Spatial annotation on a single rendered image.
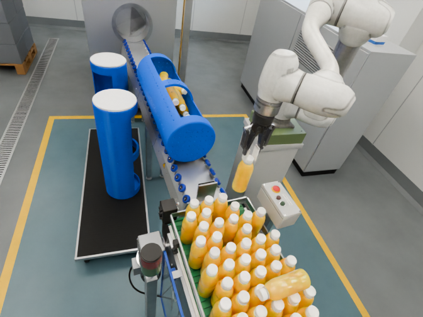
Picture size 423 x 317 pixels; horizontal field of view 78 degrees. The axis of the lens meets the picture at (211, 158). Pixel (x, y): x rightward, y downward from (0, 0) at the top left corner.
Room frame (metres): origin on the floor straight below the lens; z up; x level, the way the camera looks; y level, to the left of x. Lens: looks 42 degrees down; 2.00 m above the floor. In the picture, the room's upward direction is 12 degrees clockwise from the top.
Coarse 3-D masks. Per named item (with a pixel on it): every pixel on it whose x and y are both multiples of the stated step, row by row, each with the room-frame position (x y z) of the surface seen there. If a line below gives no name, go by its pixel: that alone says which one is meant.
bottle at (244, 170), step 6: (240, 162) 0.83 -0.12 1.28; (252, 162) 0.83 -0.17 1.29; (240, 168) 0.81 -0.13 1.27; (246, 168) 0.80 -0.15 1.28; (252, 168) 0.82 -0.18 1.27; (240, 174) 0.80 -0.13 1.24; (246, 174) 0.80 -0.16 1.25; (234, 180) 0.82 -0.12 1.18; (240, 180) 0.80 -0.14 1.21; (246, 180) 0.80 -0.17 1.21; (234, 186) 0.81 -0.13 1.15; (240, 186) 0.80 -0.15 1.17; (246, 186) 0.81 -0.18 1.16
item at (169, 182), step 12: (132, 48) 2.59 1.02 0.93; (144, 48) 2.66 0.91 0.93; (132, 84) 2.03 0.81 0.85; (144, 108) 1.65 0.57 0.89; (144, 120) 1.57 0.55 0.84; (156, 144) 1.29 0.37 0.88; (180, 168) 1.07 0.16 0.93; (192, 168) 1.09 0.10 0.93; (204, 168) 1.11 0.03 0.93; (168, 180) 1.01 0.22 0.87; (192, 180) 1.00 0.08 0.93; (204, 180) 1.02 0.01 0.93; (192, 192) 0.91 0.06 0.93; (216, 192) 0.95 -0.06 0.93; (180, 204) 0.84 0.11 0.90; (180, 216) 0.79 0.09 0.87
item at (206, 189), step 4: (200, 184) 0.87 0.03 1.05; (204, 184) 0.87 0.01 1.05; (208, 184) 0.88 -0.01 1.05; (212, 184) 0.89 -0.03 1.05; (216, 184) 0.90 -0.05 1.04; (200, 188) 0.86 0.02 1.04; (204, 188) 0.87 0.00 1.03; (208, 188) 0.88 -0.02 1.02; (212, 188) 0.89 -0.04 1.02; (200, 192) 0.86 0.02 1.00; (204, 192) 0.87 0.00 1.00; (208, 192) 0.88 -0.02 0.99; (212, 192) 0.89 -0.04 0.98; (196, 196) 0.85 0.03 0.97; (200, 196) 0.86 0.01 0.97; (204, 196) 0.87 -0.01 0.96; (212, 196) 0.90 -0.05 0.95; (200, 200) 0.86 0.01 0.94
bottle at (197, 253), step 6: (192, 246) 0.54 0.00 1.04; (198, 246) 0.53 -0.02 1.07; (204, 246) 0.54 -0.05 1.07; (192, 252) 0.53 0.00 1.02; (198, 252) 0.52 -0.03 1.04; (204, 252) 0.53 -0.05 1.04; (192, 258) 0.52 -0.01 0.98; (198, 258) 0.52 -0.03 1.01; (192, 264) 0.52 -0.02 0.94; (198, 264) 0.52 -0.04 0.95
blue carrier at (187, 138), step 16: (144, 64) 1.74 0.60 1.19; (160, 64) 1.87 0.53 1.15; (144, 80) 1.60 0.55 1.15; (160, 80) 1.50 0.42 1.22; (176, 80) 1.53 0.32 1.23; (160, 96) 1.35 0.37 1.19; (192, 96) 1.53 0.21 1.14; (160, 112) 1.24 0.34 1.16; (176, 112) 1.19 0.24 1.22; (192, 112) 1.49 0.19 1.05; (160, 128) 1.16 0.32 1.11; (176, 128) 1.07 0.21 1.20; (192, 128) 1.11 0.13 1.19; (208, 128) 1.15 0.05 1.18; (176, 144) 1.07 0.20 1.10; (192, 144) 1.11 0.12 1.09; (208, 144) 1.16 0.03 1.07; (176, 160) 1.08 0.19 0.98; (192, 160) 1.12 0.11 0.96
